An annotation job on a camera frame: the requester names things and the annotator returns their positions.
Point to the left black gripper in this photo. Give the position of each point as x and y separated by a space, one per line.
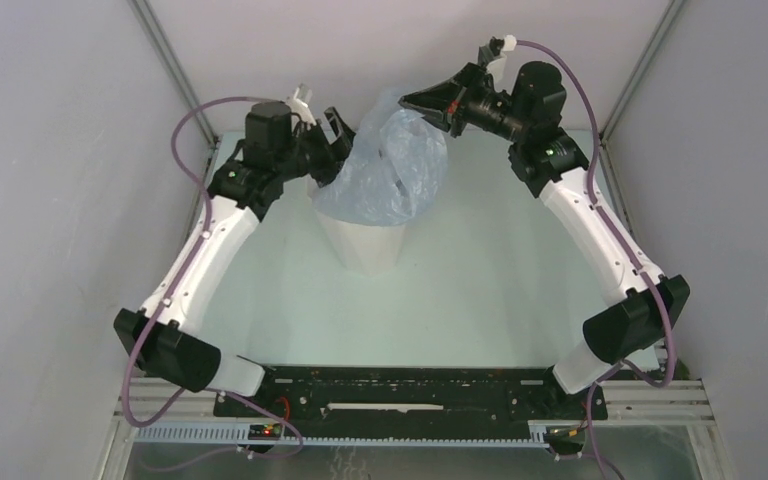
343 134

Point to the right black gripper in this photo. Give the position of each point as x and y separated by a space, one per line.
440 103

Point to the blue plastic trash bag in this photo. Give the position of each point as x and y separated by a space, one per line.
394 170

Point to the white translucent trash bin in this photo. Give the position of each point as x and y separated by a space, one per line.
364 245

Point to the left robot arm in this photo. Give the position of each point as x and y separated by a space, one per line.
164 336

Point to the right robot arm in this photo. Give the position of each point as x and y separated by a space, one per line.
643 304

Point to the small lit circuit board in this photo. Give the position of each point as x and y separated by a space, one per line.
265 432

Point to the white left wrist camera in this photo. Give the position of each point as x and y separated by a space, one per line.
299 101

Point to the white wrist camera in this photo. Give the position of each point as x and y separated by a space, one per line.
299 101
493 55

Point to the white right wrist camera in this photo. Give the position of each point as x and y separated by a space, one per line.
493 55

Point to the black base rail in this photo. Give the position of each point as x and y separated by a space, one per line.
436 403

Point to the white slotted cable duct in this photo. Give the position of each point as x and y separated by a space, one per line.
236 434

